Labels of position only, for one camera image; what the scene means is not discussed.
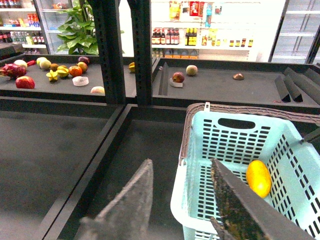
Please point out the brown basket handle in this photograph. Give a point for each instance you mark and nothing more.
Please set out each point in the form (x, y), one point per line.
(231, 109)

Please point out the yellow mango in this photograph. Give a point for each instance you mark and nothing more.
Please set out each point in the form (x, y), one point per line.
(258, 178)

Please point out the round green red fruit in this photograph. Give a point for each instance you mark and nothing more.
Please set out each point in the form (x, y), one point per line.
(191, 70)

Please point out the red apple on shelf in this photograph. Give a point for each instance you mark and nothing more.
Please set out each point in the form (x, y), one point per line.
(25, 82)

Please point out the light blue plastic basket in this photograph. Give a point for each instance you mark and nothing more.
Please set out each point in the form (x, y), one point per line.
(236, 140)

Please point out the orange persimmon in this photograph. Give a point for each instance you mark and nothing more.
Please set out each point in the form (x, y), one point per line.
(75, 71)

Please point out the brown fruit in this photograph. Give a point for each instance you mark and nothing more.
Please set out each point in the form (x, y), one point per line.
(238, 77)

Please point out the white shelf with bottles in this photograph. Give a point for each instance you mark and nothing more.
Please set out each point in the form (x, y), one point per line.
(205, 29)

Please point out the black shelf post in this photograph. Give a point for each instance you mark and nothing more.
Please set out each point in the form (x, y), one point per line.
(141, 34)
(108, 35)

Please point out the black triangular divider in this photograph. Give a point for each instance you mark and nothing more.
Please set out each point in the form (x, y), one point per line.
(293, 89)
(282, 89)

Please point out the red dragon fruit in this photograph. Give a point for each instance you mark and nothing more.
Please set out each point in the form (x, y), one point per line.
(13, 71)

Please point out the yellow star fruit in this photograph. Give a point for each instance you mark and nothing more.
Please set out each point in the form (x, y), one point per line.
(52, 76)

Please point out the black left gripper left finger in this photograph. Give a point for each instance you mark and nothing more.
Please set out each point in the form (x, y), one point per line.
(127, 216)

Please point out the red pomegranate on ring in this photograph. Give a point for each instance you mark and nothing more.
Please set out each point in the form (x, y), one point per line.
(178, 77)

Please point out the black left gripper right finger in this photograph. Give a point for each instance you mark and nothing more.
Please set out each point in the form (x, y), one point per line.
(245, 215)

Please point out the green potted plant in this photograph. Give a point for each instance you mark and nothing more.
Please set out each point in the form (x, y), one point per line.
(78, 32)

